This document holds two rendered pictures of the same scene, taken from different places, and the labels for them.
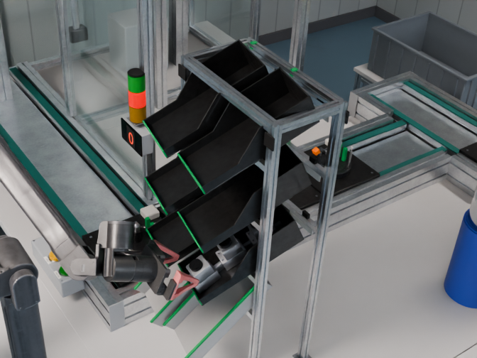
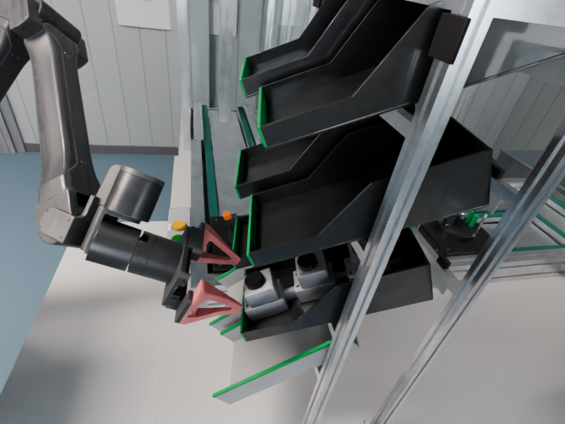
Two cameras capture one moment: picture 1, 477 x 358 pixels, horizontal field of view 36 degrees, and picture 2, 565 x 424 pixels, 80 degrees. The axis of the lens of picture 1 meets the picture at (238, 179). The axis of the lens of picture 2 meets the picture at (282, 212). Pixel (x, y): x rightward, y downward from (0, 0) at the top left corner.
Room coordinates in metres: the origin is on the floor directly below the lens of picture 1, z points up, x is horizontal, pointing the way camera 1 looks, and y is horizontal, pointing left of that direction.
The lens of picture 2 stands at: (0.92, -0.06, 1.65)
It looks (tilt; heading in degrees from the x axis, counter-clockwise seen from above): 36 degrees down; 20
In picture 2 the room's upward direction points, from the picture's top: 9 degrees clockwise
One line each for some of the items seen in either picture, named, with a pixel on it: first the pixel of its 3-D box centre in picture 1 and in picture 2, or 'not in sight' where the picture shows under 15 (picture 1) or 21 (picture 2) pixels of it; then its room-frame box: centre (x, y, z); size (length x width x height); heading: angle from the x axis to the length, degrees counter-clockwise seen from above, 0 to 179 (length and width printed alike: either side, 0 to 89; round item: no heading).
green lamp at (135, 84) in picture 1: (136, 81); not in sight; (1.84, 0.30, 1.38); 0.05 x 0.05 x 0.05
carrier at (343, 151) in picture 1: (331, 156); (460, 219); (2.07, -0.31, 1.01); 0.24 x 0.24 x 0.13; 37
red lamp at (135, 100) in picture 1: (137, 96); not in sight; (1.84, 0.30, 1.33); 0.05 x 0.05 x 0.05
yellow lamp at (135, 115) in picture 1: (138, 111); not in sight; (1.84, 0.30, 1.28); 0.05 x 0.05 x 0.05
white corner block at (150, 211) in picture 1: (150, 214); not in sight; (1.76, 0.26, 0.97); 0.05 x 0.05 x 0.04; 37
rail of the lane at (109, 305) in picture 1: (51, 224); (198, 203); (1.75, 0.57, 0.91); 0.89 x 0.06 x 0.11; 37
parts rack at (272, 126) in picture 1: (250, 221); (357, 246); (1.41, -0.04, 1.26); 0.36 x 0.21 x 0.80; 37
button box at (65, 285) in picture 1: (57, 263); (179, 233); (1.56, 0.51, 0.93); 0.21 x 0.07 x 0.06; 37
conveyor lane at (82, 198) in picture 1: (99, 202); (245, 198); (1.87, 0.45, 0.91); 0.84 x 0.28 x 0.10; 37
